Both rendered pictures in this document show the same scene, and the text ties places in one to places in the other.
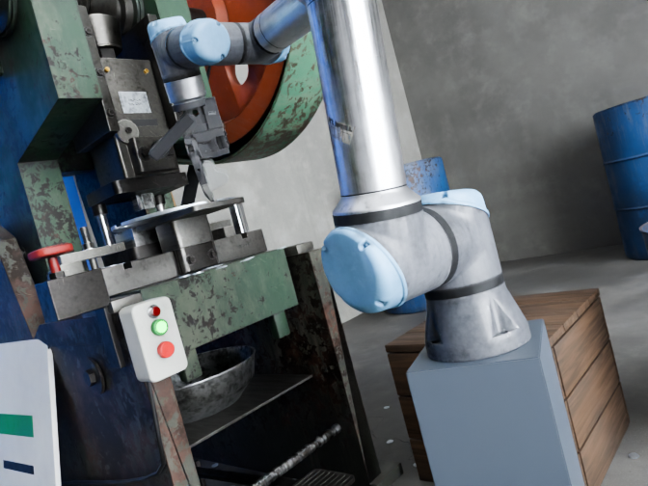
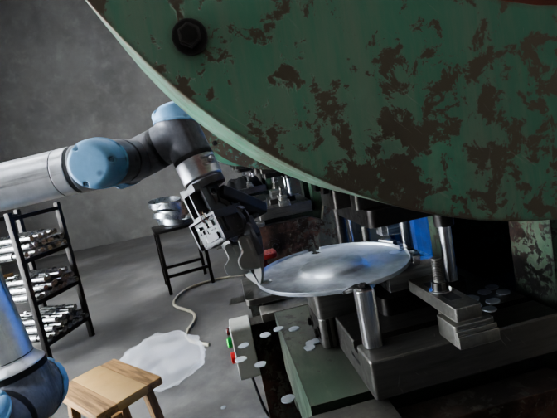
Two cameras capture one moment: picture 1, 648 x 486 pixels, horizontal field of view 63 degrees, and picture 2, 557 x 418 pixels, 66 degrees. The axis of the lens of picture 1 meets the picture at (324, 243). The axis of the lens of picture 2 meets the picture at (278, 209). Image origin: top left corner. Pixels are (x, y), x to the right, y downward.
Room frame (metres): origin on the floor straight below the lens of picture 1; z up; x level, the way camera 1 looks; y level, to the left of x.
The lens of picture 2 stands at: (1.68, -0.33, 1.02)
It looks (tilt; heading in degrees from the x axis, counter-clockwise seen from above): 8 degrees down; 130
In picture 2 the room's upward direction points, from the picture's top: 11 degrees counter-clockwise
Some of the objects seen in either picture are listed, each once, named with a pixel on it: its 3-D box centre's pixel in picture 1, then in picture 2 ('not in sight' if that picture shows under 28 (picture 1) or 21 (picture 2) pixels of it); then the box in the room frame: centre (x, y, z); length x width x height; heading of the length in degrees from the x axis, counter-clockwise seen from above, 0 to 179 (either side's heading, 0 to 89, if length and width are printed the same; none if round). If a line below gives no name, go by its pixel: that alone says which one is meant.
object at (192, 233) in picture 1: (195, 238); (313, 304); (1.21, 0.28, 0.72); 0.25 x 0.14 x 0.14; 47
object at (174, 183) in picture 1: (139, 194); (391, 211); (1.33, 0.41, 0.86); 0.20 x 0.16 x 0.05; 137
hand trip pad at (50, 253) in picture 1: (55, 268); (265, 265); (0.93, 0.46, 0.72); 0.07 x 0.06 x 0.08; 47
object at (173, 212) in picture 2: not in sight; (179, 240); (-1.41, 1.90, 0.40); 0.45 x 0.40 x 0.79; 149
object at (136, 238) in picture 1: (152, 234); (394, 264); (1.32, 0.40, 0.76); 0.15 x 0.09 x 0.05; 137
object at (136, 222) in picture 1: (175, 214); (331, 265); (1.24, 0.31, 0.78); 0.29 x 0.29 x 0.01
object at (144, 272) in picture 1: (160, 267); (404, 304); (1.32, 0.41, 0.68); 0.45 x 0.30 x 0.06; 137
